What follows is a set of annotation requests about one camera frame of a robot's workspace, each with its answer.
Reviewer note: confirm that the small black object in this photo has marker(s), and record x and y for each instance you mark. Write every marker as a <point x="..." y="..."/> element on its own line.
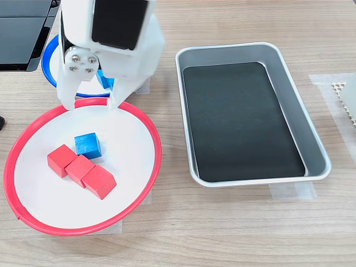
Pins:
<point x="1" y="123"/>

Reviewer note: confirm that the blue-rimmed white plate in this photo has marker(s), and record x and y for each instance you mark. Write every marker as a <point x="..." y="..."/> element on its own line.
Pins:
<point x="89" y="88"/>

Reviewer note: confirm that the pale perforated base plate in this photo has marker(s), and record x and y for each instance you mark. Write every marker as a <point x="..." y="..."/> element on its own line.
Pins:
<point x="339" y="86"/>

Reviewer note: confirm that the black flat device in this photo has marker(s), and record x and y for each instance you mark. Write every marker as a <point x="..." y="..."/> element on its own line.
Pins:
<point x="19" y="41"/>

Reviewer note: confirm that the small red cube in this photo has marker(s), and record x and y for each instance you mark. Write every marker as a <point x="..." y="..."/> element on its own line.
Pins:
<point x="79" y="171"/>
<point x="98" y="183"/>
<point x="61" y="160"/>

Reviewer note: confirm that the red-rimmed white plate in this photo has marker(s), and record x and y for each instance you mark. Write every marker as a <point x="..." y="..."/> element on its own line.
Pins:
<point x="111" y="133"/>

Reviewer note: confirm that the black tray mat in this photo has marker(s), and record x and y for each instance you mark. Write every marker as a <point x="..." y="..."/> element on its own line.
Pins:
<point x="236" y="125"/>

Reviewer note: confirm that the steel tray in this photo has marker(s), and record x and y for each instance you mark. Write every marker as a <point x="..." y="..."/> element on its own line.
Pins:
<point x="314" y="155"/>

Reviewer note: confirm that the clear tape strip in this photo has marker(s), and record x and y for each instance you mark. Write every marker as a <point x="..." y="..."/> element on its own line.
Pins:
<point x="292" y="192"/>
<point x="147" y="89"/>
<point x="148" y="198"/>
<point x="116" y="228"/>

